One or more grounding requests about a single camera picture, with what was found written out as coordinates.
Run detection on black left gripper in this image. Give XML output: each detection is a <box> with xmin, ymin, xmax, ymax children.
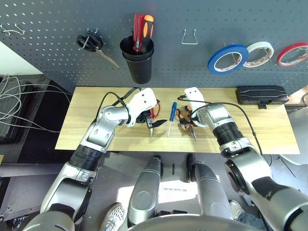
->
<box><xmin>136</xmin><ymin>98</ymin><xmax>168</xmax><ymax>130</ymax></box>

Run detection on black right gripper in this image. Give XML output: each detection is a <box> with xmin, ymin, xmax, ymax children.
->
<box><xmin>178</xmin><ymin>112</ymin><xmax>197</xmax><ymax>129</ymax></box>

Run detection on blue handled screwdriver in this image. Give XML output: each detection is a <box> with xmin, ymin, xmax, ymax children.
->
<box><xmin>167</xmin><ymin>102</ymin><xmax>178</xmax><ymax>138</ymax></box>

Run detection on orange black needle-nose pliers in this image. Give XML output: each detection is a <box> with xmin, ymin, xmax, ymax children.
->
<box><xmin>176</xmin><ymin>105</ymin><xmax>198</xmax><ymax>142</ymax></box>

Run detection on red handled scissors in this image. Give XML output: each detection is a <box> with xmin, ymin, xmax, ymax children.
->
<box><xmin>144</xmin><ymin>102</ymin><xmax>162</xmax><ymax>139</ymax></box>

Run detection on blue tape roll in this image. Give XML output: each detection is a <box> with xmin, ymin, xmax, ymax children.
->
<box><xmin>207</xmin><ymin>44</ymin><xmax>249</xmax><ymax>75</ymax></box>

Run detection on grey metal pegboard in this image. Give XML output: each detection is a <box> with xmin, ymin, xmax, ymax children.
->
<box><xmin>0</xmin><ymin>0</ymin><xmax>308</xmax><ymax>96</ymax></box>

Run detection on black plastic cup holder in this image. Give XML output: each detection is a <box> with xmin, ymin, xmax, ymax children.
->
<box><xmin>119</xmin><ymin>36</ymin><xmax>154</xmax><ymax>84</ymax></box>

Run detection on silver right robot leg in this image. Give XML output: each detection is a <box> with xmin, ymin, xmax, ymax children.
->
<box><xmin>185</xmin><ymin>153</ymin><xmax>233</xmax><ymax>219</ymax></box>

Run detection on silver robot leg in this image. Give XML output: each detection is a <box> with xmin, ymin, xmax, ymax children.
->
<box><xmin>127</xmin><ymin>155</ymin><xmax>164</xmax><ymax>227</ymax></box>
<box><xmin>185</xmin><ymin>153</ymin><xmax>233</xmax><ymax>219</ymax></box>

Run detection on silver left robot leg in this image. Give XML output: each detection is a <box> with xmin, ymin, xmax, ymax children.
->
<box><xmin>127</xmin><ymin>155</ymin><xmax>164</xmax><ymax>227</ymax></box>

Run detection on silver tape peg hook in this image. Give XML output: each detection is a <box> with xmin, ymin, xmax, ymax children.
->
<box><xmin>223</xmin><ymin>43</ymin><xmax>238</xmax><ymax>64</ymax></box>

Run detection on black plastic tool case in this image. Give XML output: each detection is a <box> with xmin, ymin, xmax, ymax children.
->
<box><xmin>236</xmin><ymin>86</ymin><xmax>289</xmax><ymax>109</ymax></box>

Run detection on silver grey sneaker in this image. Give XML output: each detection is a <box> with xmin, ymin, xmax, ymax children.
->
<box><xmin>230</xmin><ymin>199</ymin><xmax>246</xmax><ymax>220</ymax></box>

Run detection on silver robot torso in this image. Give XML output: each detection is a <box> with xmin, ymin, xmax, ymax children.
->
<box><xmin>127</xmin><ymin>214</ymin><xmax>263</xmax><ymax>231</ymax></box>

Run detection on white tape roll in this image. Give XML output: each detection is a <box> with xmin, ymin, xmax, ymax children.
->
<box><xmin>242</xmin><ymin>41</ymin><xmax>275</xmax><ymax>68</ymax></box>

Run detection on white mesh sneaker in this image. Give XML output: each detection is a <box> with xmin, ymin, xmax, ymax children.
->
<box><xmin>99</xmin><ymin>202</ymin><xmax>126</xmax><ymax>231</ymax></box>

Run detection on blue jeans leg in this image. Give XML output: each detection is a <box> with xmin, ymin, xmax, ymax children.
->
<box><xmin>237</xmin><ymin>213</ymin><xmax>268</xmax><ymax>231</ymax></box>

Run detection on black equipment cabinet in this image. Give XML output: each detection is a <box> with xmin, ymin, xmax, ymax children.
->
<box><xmin>0</xmin><ymin>73</ymin><xmax>73</xmax><ymax>164</ymax></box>

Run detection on red tape roll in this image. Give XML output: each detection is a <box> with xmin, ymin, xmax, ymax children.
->
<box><xmin>276</xmin><ymin>42</ymin><xmax>308</xmax><ymax>67</ymax></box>

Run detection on dark flight case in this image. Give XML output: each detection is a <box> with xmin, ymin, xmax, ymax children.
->
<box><xmin>0</xmin><ymin>168</ymin><xmax>80</xmax><ymax>224</ymax></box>

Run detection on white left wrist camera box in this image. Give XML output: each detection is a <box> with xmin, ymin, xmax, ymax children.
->
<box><xmin>125</xmin><ymin>88</ymin><xmax>157</xmax><ymax>128</ymax></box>

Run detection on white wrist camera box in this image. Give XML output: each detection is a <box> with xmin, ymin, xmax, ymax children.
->
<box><xmin>184</xmin><ymin>87</ymin><xmax>207</xmax><ymax>128</ymax></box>
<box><xmin>125</xmin><ymin>88</ymin><xmax>157</xmax><ymax>128</ymax></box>

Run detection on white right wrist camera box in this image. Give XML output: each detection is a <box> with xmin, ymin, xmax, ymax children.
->
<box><xmin>184</xmin><ymin>87</ymin><xmax>207</xmax><ymax>128</ymax></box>

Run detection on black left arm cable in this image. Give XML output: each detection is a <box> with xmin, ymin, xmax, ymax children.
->
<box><xmin>97</xmin><ymin>92</ymin><xmax>126</xmax><ymax>121</ymax></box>

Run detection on silver wire pliers holder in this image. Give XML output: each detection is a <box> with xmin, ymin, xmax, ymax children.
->
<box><xmin>181</xmin><ymin>28</ymin><xmax>199</xmax><ymax>45</ymax></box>

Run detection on black handled scissors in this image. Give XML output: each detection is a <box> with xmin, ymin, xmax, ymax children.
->
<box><xmin>76</xmin><ymin>28</ymin><xmax>120</xmax><ymax>69</ymax></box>

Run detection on grey cable bundle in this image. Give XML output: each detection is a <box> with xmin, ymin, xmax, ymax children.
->
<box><xmin>0</xmin><ymin>74</ymin><xmax>73</xmax><ymax>134</ymax></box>

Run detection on silver wire pegboard hook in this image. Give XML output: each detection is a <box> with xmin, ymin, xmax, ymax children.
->
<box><xmin>1</xmin><ymin>23</ymin><xmax>26</xmax><ymax>37</ymax></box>

